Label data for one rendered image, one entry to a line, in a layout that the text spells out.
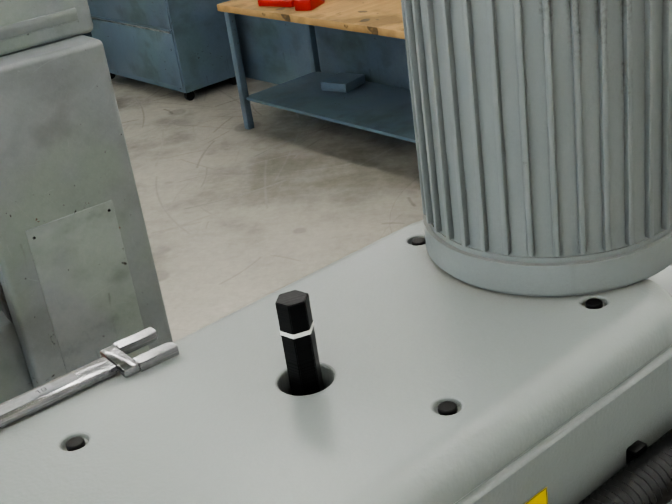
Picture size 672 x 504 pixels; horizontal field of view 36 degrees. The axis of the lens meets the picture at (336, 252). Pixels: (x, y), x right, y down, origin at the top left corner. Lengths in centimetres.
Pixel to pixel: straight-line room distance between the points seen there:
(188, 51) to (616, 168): 741
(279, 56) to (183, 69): 75
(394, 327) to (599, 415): 15
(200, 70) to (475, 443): 758
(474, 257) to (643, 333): 13
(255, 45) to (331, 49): 96
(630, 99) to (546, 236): 11
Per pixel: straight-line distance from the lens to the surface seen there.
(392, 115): 636
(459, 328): 69
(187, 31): 802
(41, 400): 69
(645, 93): 69
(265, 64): 826
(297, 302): 62
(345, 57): 742
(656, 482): 70
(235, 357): 70
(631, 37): 67
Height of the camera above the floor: 224
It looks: 26 degrees down
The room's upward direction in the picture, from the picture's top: 8 degrees counter-clockwise
